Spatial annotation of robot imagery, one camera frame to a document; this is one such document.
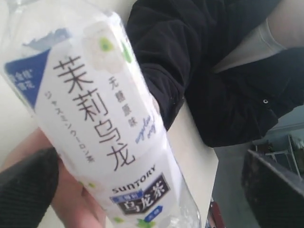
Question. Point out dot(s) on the clear Suntory oolong tea bottle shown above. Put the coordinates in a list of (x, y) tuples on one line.
[(74, 67)]

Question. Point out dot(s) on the dark chair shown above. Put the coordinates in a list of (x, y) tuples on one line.
[(214, 217)]

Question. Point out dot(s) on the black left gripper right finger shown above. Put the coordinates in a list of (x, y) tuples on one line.
[(274, 194)]

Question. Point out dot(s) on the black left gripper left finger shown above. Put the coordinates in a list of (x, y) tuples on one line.
[(27, 189)]

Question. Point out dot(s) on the person's open hand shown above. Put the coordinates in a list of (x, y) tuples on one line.
[(73, 205)]

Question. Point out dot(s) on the metal frame furniture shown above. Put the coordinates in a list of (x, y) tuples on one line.
[(287, 150)]

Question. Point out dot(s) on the person's black jacket torso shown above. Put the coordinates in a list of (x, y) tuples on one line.
[(237, 64)]

